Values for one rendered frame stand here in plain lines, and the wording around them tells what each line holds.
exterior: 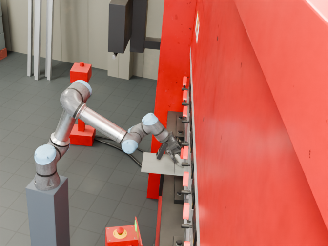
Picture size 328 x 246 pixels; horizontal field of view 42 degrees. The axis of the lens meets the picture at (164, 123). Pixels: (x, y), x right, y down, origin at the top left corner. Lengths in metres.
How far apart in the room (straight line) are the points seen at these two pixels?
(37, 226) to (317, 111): 2.45
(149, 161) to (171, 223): 0.39
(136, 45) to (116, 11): 0.57
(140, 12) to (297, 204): 3.06
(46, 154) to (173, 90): 1.12
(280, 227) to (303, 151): 0.16
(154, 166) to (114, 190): 1.42
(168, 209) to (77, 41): 4.04
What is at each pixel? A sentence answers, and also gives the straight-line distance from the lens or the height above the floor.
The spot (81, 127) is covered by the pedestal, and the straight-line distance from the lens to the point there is 4.28.
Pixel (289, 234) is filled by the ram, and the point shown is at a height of 2.05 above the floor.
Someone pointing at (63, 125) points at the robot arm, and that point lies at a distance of 2.45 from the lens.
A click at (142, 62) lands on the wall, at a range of 5.72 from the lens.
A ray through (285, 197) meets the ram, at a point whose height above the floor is 2.07.
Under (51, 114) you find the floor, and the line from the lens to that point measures 4.84.
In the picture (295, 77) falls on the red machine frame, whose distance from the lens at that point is 0.50.
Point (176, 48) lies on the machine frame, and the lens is 2.98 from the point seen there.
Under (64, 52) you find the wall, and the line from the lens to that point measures 6.14.
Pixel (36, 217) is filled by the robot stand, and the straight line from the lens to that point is 2.71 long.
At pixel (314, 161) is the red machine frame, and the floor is 2.19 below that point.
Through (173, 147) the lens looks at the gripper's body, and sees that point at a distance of 2.30.
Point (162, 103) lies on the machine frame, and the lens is 3.16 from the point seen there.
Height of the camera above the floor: 2.41
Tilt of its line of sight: 30 degrees down
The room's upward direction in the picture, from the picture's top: 6 degrees clockwise
